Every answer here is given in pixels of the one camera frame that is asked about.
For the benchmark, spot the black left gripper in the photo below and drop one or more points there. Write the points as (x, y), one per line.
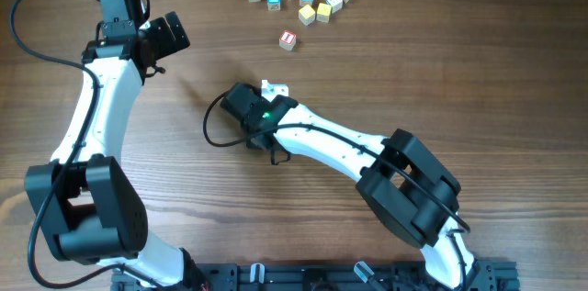
(169, 45)

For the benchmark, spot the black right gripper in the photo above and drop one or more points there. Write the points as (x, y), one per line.
(251, 143)

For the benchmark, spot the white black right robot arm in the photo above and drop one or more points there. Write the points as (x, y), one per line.
(409, 190)

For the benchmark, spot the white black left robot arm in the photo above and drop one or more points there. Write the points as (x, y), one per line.
(85, 207)

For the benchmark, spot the red I wooden block upper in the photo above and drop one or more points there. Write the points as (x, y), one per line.
(287, 40)

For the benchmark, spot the blue wooden block left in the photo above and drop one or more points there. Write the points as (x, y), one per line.
(273, 5)

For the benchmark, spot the yellow-sided wooden block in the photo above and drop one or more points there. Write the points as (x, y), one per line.
(307, 15)

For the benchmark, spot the yellow top wooden block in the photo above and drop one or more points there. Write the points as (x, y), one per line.
(323, 12)

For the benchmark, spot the plain picture wooden block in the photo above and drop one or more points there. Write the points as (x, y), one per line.
(336, 5)

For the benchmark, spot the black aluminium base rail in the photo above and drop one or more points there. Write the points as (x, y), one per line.
(484, 276)

